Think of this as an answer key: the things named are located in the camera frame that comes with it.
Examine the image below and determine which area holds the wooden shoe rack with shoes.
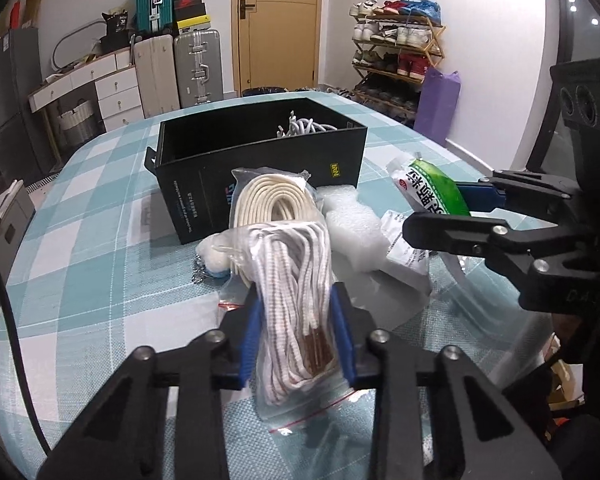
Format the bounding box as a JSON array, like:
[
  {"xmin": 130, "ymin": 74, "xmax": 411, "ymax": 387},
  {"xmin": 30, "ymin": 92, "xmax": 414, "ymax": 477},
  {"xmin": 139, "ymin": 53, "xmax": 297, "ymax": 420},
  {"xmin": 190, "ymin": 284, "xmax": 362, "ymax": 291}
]
[{"xmin": 350, "ymin": 0, "xmax": 442, "ymax": 113}]

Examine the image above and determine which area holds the white bubble wrap piece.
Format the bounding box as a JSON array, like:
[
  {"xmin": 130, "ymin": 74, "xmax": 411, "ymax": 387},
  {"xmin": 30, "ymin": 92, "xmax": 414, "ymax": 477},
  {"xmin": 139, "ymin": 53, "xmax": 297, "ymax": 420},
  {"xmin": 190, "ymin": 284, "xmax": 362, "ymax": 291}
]
[{"xmin": 322, "ymin": 185, "xmax": 393, "ymax": 273}]

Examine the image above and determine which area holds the black paper bag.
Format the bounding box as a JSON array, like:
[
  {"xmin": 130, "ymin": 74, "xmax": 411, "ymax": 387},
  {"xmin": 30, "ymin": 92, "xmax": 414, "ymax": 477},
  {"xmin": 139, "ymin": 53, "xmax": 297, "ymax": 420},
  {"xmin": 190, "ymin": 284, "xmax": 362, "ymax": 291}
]
[{"xmin": 101, "ymin": 9, "xmax": 133, "ymax": 53}]

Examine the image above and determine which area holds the purple bag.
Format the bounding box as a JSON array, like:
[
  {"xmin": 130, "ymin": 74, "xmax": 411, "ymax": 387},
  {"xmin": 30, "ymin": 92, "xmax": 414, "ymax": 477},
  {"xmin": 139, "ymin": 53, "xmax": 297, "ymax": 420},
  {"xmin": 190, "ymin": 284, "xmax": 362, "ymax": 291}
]
[{"xmin": 414, "ymin": 66, "xmax": 462, "ymax": 146}]

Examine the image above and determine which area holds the stack of shoe boxes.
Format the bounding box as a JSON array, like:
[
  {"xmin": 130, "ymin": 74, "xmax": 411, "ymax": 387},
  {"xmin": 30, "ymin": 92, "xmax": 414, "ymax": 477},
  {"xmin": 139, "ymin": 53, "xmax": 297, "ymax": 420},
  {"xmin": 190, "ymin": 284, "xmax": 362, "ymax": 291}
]
[{"xmin": 172, "ymin": 0, "xmax": 212, "ymax": 31}]

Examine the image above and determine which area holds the white paper sachet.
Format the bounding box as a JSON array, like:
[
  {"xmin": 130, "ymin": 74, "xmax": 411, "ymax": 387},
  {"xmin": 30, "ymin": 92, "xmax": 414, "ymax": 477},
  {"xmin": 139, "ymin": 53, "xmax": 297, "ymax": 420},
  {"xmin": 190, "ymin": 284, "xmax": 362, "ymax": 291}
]
[{"xmin": 380, "ymin": 210, "xmax": 433, "ymax": 293}]

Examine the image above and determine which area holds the wooden door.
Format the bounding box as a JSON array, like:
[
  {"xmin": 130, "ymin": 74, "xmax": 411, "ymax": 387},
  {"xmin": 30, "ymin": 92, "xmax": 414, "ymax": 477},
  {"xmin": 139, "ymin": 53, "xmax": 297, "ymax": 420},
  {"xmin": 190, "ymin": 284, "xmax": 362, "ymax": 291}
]
[{"xmin": 232, "ymin": 0, "xmax": 323, "ymax": 93}]

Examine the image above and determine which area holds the silver suitcase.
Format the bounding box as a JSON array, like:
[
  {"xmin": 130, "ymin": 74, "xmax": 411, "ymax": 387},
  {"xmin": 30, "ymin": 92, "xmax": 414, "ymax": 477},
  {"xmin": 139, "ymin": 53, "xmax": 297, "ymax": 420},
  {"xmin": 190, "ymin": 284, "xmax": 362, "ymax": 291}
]
[{"xmin": 174, "ymin": 29, "xmax": 224, "ymax": 108}]

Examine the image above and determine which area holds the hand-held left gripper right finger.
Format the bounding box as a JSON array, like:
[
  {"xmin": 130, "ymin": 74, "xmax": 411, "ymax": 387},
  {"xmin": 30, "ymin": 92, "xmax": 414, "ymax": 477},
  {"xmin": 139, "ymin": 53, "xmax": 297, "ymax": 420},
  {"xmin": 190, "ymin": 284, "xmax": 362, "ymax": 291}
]
[{"xmin": 330, "ymin": 282, "xmax": 563, "ymax": 480}]

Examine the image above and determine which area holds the white drawer cabinet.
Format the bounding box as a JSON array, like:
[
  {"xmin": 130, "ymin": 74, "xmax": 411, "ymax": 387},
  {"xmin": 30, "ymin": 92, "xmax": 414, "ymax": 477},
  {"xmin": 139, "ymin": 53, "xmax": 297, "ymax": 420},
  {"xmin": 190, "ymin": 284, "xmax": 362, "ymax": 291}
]
[{"xmin": 28, "ymin": 50, "xmax": 146, "ymax": 133}]

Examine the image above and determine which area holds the dark grey cabinet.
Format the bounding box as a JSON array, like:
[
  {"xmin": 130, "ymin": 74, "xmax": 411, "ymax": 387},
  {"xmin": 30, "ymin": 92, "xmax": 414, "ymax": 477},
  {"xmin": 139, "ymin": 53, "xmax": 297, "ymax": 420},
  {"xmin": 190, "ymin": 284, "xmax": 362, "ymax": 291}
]
[{"xmin": 0, "ymin": 27, "xmax": 63, "ymax": 196}]

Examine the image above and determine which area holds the teal suitcase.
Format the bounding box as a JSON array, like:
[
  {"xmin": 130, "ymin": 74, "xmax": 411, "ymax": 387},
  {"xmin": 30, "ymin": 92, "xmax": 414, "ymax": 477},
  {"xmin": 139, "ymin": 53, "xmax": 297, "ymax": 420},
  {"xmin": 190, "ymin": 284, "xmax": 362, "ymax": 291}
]
[{"xmin": 136, "ymin": 0, "xmax": 175, "ymax": 38}]

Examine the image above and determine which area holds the beige suitcase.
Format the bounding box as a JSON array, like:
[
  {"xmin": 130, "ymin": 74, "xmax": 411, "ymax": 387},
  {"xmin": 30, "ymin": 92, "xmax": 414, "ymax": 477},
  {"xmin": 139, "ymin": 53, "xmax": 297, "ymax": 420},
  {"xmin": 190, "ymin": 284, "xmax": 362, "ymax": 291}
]
[{"xmin": 132, "ymin": 35, "xmax": 181, "ymax": 118}]

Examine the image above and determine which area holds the bag of cream flat shoelaces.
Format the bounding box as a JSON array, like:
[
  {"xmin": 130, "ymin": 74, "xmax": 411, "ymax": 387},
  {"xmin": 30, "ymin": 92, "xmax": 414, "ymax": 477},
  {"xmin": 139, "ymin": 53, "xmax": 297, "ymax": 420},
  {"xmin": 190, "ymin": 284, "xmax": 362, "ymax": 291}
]
[{"xmin": 228, "ymin": 166, "xmax": 327, "ymax": 286}]

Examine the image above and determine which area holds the white pom-pom keychain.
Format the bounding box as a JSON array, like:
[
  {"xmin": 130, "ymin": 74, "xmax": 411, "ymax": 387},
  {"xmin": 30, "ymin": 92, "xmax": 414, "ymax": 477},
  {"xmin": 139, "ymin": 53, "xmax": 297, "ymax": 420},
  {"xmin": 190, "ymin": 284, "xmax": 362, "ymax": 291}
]
[{"xmin": 192, "ymin": 234, "xmax": 231, "ymax": 283}]

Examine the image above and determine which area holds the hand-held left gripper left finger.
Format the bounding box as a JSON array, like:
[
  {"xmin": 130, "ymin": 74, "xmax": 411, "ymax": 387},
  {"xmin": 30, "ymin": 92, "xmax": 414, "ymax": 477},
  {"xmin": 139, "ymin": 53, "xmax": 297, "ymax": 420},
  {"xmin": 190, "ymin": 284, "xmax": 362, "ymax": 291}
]
[{"xmin": 37, "ymin": 287, "xmax": 266, "ymax": 480}]

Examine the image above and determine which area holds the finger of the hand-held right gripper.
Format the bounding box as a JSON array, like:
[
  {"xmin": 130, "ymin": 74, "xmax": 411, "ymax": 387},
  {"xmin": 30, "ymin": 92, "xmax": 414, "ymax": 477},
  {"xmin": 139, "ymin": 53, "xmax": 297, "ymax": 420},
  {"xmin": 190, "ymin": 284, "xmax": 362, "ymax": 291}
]
[
  {"xmin": 455, "ymin": 169, "xmax": 577, "ymax": 222},
  {"xmin": 402, "ymin": 210, "xmax": 597, "ymax": 287}
]

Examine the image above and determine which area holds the grey oval hoop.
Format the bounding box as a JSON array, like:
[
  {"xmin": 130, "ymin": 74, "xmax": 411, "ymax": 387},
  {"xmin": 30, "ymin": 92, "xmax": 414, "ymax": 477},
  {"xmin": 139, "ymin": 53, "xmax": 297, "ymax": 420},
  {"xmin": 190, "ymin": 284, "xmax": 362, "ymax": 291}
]
[{"xmin": 54, "ymin": 19, "xmax": 106, "ymax": 68}]

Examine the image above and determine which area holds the cardboard boxes pile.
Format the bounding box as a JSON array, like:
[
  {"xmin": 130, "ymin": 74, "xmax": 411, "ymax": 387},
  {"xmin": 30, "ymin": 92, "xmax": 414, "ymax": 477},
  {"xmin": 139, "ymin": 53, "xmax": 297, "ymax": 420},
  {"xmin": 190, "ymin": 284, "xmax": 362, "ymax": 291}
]
[{"xmin": 0, "ymin": 0, "xmax": 43, "ymax": 53}]

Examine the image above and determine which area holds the black cable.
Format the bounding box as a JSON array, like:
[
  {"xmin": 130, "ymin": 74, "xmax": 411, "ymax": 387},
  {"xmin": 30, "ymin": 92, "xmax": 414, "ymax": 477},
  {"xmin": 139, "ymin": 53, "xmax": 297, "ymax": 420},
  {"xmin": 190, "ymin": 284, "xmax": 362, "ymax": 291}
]
[{"xmin": 0, "ymin": 235, "xmax": 53, "ymax": 453}]

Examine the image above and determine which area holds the grey laundry basket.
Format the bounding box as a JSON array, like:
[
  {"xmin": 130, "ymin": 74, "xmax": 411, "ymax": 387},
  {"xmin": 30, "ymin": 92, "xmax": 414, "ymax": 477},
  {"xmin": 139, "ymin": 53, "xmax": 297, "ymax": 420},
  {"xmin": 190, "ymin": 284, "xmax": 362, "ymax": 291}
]
[{"xmin": 55, "ymin": 100, "xmax": 103, "ymax": 148}]

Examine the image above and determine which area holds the bag of white round shoelaces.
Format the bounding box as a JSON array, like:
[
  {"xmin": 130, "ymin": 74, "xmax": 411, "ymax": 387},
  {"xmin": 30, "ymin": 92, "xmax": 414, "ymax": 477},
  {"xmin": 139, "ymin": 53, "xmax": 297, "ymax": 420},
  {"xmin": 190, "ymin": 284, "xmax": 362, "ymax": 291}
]
[{"xmin": 215, "ymin": 220, "xmax": 357, "ymax": 436}]

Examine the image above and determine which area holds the black cardboard box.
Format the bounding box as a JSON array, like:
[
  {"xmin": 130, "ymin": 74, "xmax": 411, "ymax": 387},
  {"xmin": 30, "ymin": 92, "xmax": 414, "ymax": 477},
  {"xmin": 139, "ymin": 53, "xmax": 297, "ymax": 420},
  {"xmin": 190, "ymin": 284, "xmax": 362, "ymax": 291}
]
[{"xmin": 145, "ymin": 96, "xmax": 370, "ymax": 246}]

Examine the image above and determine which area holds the white laces bundle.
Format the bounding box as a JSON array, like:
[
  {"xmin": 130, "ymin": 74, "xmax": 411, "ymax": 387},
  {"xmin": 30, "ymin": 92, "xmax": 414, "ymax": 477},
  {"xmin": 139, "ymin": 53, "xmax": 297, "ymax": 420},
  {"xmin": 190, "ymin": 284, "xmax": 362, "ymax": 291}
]
[{"xmin": 275, "ymin": 110, "xmax": 338, "ymax": 140}]

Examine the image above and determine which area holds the green and white packet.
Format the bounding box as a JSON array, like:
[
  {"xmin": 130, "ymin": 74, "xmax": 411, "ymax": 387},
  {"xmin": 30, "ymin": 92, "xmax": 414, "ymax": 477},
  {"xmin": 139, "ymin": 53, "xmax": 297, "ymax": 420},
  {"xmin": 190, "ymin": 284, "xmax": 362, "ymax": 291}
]
[{"xmin": 386, "ymin": 152, "xmax": 473, "ymax": 218}]

